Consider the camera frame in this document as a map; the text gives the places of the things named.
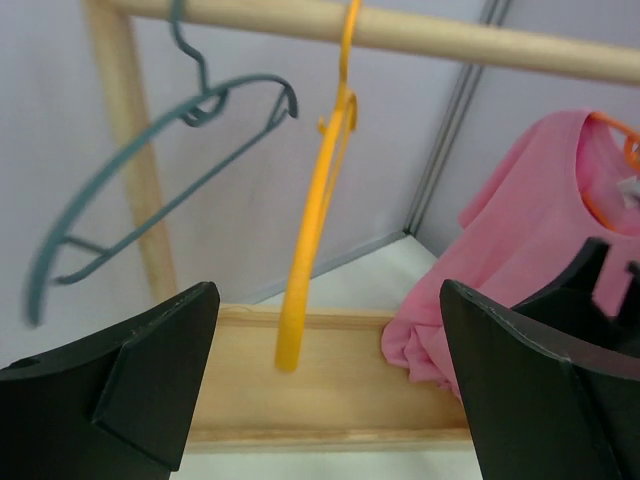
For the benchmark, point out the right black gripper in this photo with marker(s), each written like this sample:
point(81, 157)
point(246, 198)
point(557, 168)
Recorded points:
point(566, 324)

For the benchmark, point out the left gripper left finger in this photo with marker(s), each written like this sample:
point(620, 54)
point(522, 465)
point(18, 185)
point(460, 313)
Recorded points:
point(117, 404)

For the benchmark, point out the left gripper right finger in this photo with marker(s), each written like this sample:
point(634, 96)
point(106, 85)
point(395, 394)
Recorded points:
point(540, 404)

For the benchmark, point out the yellow plastic hanger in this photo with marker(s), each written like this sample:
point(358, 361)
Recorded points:
point(336, 134)

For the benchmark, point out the orange plastic hanger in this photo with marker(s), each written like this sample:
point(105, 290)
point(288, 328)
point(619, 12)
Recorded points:
point(607, 181)

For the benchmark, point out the grey-blue plastic hanger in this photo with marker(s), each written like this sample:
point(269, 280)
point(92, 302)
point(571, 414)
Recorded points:
point(65, 258)

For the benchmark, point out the pink t-shirt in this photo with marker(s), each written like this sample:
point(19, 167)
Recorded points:
point(523, 227)

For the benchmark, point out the wooden clothes rack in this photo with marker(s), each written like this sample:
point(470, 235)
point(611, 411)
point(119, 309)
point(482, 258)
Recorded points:
point(344, 395)

